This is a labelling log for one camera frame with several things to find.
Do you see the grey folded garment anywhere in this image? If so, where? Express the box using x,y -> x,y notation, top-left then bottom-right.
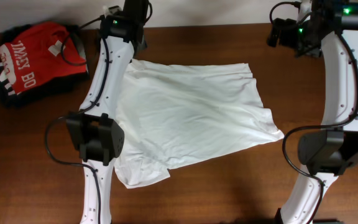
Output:
71,34 -> 89,74

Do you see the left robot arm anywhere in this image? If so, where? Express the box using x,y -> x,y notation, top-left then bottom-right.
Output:
66,0 -> 152,224

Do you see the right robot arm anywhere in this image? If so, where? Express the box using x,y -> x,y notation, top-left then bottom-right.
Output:
267,0 -> 358,224

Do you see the red folded t-shirt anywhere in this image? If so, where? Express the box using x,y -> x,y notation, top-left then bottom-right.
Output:
0,22 -> 86,95

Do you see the black folded t-shirt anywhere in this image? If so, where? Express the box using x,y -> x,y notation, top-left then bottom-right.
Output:
0,25 -> 89,108

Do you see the white t-shirt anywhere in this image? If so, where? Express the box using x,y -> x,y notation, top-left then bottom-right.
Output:
114,60 -> 283,189

